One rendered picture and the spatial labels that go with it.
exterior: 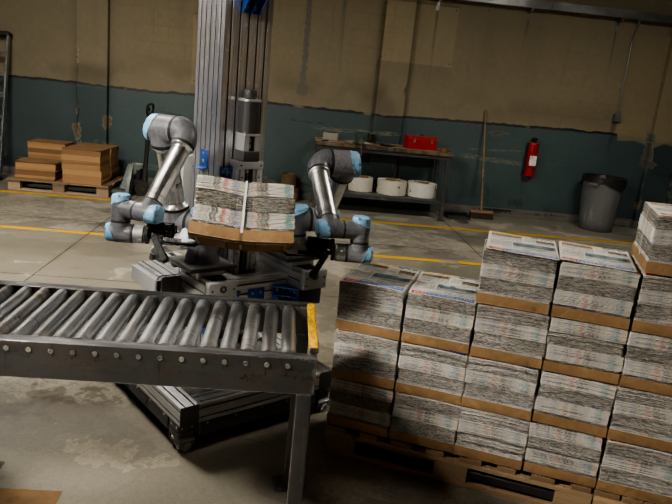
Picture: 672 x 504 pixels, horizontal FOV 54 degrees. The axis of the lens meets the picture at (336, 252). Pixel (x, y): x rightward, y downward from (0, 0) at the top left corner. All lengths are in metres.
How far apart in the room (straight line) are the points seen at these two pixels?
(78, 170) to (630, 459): 7.13
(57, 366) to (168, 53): 7.50
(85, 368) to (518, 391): 1.67
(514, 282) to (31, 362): 1.75
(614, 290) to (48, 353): 2.00
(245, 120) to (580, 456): 2.01
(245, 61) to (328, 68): 6.19
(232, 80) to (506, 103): 6.99
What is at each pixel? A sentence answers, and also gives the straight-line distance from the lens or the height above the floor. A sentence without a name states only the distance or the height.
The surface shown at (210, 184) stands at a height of 1.23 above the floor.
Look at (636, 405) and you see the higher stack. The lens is 2.87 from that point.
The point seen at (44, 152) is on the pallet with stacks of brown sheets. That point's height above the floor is 0.43.
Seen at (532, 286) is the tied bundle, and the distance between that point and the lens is 2.69.
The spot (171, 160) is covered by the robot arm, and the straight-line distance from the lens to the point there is 2.66.
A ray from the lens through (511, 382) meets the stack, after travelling 2.82.
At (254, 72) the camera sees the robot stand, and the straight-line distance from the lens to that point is 3.13.
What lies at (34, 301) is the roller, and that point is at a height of 0.79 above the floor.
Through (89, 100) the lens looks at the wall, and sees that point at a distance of 9.54.
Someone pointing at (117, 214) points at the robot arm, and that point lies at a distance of 2.66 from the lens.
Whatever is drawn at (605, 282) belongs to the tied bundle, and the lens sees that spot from 2.70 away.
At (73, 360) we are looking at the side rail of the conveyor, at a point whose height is 0.75.
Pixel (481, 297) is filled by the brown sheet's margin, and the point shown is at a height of 0.86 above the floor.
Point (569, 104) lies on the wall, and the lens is 10.01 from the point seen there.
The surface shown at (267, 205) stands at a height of 1.17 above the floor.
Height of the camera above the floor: 1.63
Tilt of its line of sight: 14 degrees down
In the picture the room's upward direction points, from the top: 6 degrees clockwise
